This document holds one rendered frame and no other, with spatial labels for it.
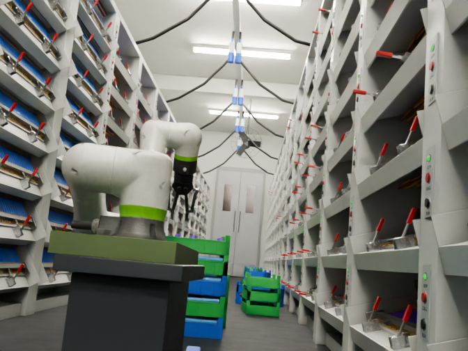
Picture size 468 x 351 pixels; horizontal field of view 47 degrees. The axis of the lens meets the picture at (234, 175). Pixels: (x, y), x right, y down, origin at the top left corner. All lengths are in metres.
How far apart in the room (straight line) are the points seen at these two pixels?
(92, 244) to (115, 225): 0.11
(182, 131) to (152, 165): 0.63
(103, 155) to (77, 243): 0.24
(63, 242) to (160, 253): 0.25
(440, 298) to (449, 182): 0.18
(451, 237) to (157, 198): 0.79
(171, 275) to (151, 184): 0.27
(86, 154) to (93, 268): 0.30
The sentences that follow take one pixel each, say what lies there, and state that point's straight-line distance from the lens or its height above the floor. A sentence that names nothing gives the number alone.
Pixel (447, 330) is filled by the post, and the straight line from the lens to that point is 0.92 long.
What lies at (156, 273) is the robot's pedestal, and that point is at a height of 0.26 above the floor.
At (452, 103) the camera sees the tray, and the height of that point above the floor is 0.59.
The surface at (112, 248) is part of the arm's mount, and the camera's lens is 1.35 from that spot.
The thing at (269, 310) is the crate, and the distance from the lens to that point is 3.29.
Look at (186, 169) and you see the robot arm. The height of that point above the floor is 0.63.
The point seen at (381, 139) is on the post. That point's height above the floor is 0.69.
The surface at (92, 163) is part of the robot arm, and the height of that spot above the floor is 0.52.
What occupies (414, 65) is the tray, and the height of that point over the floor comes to 0.73.
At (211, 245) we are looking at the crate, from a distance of 2.13.
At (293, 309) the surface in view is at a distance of 3.69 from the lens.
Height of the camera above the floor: 0.30
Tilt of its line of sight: 9 degrees up
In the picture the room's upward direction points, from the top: 5 degrees clockwise
